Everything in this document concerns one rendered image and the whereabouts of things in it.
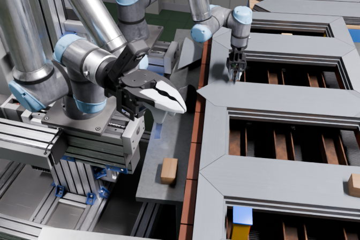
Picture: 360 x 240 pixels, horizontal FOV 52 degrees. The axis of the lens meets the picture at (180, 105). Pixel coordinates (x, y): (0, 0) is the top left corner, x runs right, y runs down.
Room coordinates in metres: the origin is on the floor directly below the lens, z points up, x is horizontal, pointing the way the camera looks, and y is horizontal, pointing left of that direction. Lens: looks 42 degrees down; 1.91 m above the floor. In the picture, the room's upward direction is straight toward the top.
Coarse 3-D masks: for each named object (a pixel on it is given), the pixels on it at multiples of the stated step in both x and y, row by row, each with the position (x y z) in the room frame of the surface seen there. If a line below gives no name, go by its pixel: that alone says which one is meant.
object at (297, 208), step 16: (320, 32) 1.86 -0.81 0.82; (304, 64) 1.54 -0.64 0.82; (320, 64) 1.53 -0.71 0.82; (336, 64) 1.52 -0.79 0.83; (240, 112) 1.14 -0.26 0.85; (256, 112) 1.14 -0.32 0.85; (272, 112) 1.13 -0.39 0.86; (288, 112) 1.13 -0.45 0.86; (352, 128) 1.08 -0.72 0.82; (224, 208) 0.68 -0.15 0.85; (256, 208) 0.69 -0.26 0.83; (272, 208) 0.69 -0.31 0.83; (288, 208) 0.68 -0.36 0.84; (304, 208) 0.68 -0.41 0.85; (320, 208) 0.68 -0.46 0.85; (336, 208) 0.67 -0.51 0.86; (352, 208) 0.67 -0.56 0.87; (224, 224) 0.63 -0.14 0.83
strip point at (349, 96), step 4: (344, 92) 1.25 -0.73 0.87; (348, 92) 1.25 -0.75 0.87; (348, 96) 1.22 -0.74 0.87; (352, 96) 1.22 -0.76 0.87; (356, 96) 1.22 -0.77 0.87; (348, 100) 1.20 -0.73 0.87; (352, 100) 1.20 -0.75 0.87; (356, 100) 1.20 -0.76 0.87; (352, 104) 1.17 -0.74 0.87; (356, 104) 1.17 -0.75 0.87; (352, 108) 1.15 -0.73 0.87; (356, 108) 1.15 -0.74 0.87; (352, 112) 1.12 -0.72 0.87; (356, 112) 1.12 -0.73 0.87; (352, 116) 1.10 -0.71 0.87
